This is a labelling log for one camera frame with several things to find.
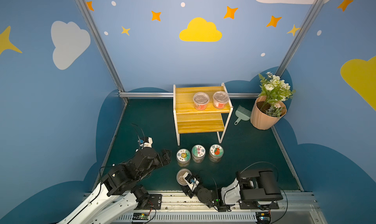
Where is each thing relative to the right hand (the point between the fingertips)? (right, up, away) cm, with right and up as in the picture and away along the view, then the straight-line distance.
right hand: (185, 175), depth 78 cm
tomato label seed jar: (+18, +11, +6) cm, 22 cm away
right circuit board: (+40, -19, -5) cm, 45 cm away
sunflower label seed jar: (-1, +9, +4) cm, 9 cm away
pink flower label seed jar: (+8, +11, +6) cm, 15 cm away
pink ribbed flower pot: (+50, +33, +12) cm, 61 cm away
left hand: (-9, +15, -8) cm, 20 cm away
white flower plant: (+54, +47, +8) cm, 72 cm away
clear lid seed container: (-2, +1, -5) cm, 6 cm away
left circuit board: (-22, -18, -6) cm, 29 cm away
